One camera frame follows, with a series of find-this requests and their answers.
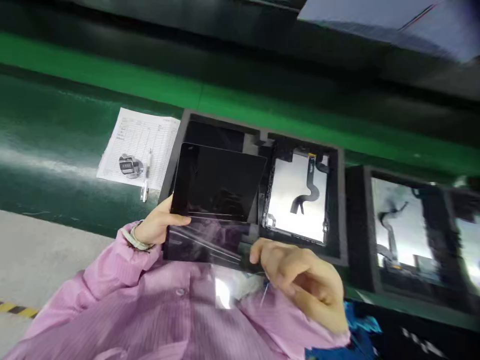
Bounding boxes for person's right hand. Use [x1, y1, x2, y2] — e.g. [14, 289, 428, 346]
[249, 238, 350, 335]

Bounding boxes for person's left hand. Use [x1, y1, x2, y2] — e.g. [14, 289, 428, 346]
[133, 193, 193, 247]

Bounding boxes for person's right fingers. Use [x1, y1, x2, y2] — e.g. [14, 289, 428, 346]
[261, 258, 301, 297]

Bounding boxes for person's right index finger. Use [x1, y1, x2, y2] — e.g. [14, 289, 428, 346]
[249, 238, 301, 265]

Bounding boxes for person's left thumb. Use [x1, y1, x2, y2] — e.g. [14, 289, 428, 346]
[167, 213, 193, 227]

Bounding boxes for dark glossy panel with film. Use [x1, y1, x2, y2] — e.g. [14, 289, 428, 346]
[162, 216, 265, 274]

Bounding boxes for clear protective film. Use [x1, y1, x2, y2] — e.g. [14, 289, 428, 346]
[212, 264, 272, 311]

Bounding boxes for black tablet screen panel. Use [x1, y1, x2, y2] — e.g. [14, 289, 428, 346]
[169, 142, 268, 224]

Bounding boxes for white ballpoint pen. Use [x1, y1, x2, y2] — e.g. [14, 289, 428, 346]
[140, 148, 154, 203]

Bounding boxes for silver hand tally counter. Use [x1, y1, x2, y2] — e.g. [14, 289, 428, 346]
[118, 152, 145, 180]

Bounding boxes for black foam tray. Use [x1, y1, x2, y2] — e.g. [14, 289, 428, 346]
[344, 164, 480, 317]
[157, 108, 350, 268]

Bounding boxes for white paper form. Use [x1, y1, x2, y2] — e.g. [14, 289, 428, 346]
[96, 107, 182, 191]

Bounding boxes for blue patterned bag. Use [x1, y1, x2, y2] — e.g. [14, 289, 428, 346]
[304, 299, 385, 360]

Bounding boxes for person's body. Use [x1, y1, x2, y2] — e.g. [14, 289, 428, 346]
[1, 258, 312, 360]

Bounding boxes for green conveyor belt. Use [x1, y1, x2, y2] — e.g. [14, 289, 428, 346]
[0, 31, 480, 331]

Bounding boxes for silver display panel with flex cable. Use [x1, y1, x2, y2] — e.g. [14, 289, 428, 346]
[261, 146, 332, 247]
[370, 176, 443, 280]

